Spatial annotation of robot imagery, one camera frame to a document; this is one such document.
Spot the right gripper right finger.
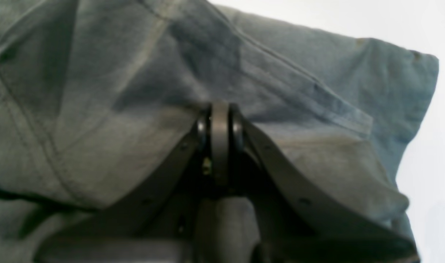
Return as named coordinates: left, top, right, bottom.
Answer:
left=228, top=103, right=420, bottom=263

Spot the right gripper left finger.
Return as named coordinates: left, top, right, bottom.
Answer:
left=34, top=108, right=211, bottom=263

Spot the dark grey T-shirt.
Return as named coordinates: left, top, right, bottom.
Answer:
left=0, top=0, right=439, bottom=263

